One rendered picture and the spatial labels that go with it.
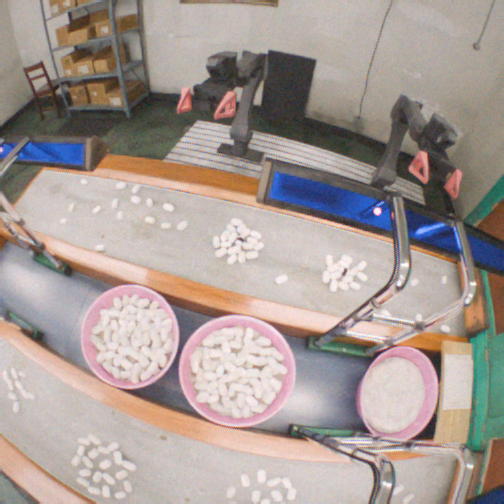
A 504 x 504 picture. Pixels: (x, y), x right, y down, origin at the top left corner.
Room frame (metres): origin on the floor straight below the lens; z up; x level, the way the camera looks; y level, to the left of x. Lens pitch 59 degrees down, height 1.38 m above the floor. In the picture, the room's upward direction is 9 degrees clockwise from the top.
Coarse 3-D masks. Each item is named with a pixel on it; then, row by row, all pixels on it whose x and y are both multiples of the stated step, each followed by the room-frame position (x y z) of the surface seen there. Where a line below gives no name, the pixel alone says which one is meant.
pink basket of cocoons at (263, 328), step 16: (224, 320) 0.17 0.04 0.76; (240, 320) 0.18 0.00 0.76; (256, 320) 0.18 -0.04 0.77; (192, 336) 0.12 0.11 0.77; (272, 336) 0.15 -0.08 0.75; (192, 352) 0.08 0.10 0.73; (288, 352) 0.11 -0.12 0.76; (288, 368) 0.08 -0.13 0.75; (288, 384) 0.04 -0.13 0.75; (192, 400) -0.03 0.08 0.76; (208, 416) -0.06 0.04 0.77; (224, 416) -0.06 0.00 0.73; (256, 416) -0.05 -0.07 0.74
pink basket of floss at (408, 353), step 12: (396, 348) 0.14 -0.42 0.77; (408, 348) 0.14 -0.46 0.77; (420, 372) 0.08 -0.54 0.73; (432, 372) 0.07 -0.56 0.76; (360, 384) 0.05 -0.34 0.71; (432, 384) 0.03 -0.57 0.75; (360, 396) 0.01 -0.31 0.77; (432, 396) 0.00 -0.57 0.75; (360, 408) -0.02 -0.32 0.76; (432, 408) -0.04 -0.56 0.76; (420, 420) -0.07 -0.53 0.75; (372, 432) -0.08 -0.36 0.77; (396, 432) -0.10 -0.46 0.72; (408, 432) -0.10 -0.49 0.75
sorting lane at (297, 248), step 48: (48, 192) 0.52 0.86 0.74; (96, 192) 0.53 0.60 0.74; (144, 192) 0.56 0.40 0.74; (96, 240) 0.34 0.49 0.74; (144, 240) 0.37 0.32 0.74; (192, 240) 0.39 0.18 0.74; (288, 240) 0.45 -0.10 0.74; (336, 240) 0.48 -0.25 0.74; (240, 288) 0.27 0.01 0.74; (288, 288) 0.29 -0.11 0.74; (432, 288) 0.35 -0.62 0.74
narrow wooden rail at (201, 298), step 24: (48, 240) 0.29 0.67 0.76; (72, 264) 0.25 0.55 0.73; (96, 264) 0.25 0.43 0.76; (120, 264) 0.27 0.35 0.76; (168, 288) 0.23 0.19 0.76; (192, 288) 0.24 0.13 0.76; (216, 288) 0.25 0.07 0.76; (216, 312) 0.20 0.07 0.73; (240, 312) 0.20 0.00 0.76; (264, 312) 0.21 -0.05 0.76; (288, 312) 0.21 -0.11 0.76; (312, 312) 0.22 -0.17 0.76; (312, 336) 0.17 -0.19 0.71; (432, 336) 0.18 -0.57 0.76; (456, 336) 0.18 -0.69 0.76
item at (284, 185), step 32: (288, 192) 0.31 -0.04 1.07; (320, 192) 0.31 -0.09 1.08; (352, 192) 0.31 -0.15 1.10; (384, 192) 0.31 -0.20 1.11; (352, 224) 0.28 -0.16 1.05; (384, 224) 0.28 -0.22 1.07; (416, 224) 0.29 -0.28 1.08; (448, 224) 0.29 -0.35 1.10; (448, 256) 0.26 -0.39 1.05; (480, 256) 0.26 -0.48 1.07
